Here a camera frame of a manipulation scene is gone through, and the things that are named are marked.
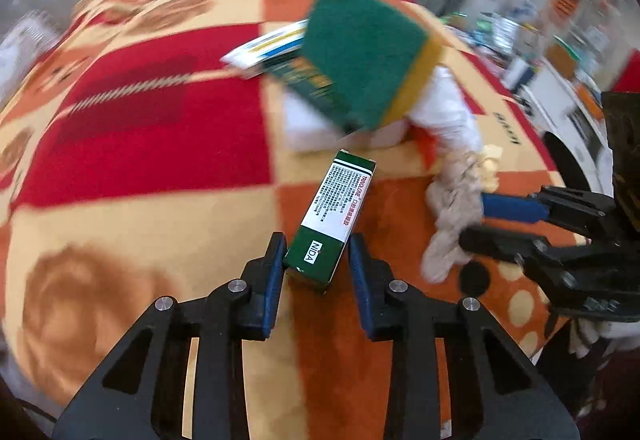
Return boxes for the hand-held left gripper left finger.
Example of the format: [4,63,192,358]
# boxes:
[52,233,288,440]

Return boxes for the white embroidered cushion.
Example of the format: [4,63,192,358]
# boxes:
[0,13,63,88]

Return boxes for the white crumpled tissue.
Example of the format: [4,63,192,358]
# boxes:
[407,65,483,156]

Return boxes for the white TV cabinet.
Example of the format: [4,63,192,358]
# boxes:
[500,50,611,181]

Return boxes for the yellow crumpled wrapper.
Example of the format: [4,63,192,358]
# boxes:
[477,145,501,191]

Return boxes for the green white medicine box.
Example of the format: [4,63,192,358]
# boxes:
[282,149,378,295]

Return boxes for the long white striped box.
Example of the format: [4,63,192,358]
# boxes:
[220,19,311,80]

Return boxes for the dark green gold box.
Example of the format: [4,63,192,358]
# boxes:
[265,55,361,133]

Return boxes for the red orange printed blanket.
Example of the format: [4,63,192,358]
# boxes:
[0,0,576,421]

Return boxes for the green yellow scouring sponge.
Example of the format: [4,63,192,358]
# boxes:
[300,0,443,131]

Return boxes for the white printed cardboard box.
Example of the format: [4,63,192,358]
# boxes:
[282,90,406,153]

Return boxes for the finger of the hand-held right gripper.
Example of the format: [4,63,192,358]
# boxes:
[458,226,608,308]
[481,185,618,241]

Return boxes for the person's right hand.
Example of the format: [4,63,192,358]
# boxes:
[569,317,640,358]

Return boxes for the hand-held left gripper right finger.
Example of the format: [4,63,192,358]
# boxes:
[348,233,581,440]

